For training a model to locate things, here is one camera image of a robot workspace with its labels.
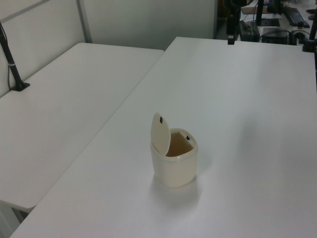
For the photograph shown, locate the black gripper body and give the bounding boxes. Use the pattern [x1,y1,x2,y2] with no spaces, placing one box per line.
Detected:
[226,14,240,37]

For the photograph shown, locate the cream plastic trash bin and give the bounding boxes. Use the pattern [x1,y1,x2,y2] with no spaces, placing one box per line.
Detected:
[149,112,199,189]

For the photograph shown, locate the dark green device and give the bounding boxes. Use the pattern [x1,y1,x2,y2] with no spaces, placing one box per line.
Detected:
[238,20,261,42]

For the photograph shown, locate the black monitor stand pole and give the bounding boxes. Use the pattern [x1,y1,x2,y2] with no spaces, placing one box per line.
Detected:
[256,0,265,26]

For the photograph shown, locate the white paper sheets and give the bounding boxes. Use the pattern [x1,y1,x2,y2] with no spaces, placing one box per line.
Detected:
[240,6,283,27]

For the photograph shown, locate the black electronics box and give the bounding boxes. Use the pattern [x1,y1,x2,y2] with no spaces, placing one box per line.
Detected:
[260,27,291,44]

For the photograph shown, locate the black keyboard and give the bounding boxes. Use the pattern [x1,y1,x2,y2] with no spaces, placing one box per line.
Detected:
[283,4,311,28]

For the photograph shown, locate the white side table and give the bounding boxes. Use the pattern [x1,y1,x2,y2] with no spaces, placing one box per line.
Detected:
[0,42,165,209]

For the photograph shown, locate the black clamp mount pole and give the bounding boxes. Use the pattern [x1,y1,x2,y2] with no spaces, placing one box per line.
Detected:
[301,0,317,53]

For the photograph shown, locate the grey metal partition post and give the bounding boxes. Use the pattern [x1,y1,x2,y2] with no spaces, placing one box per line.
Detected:
[76,0,93,44]

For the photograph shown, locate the grey metal partition rail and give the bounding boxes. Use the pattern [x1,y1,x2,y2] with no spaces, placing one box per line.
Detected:
[0,0,80,23]

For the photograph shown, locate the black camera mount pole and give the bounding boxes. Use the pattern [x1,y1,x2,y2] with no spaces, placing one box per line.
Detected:
[0,20,31,93]

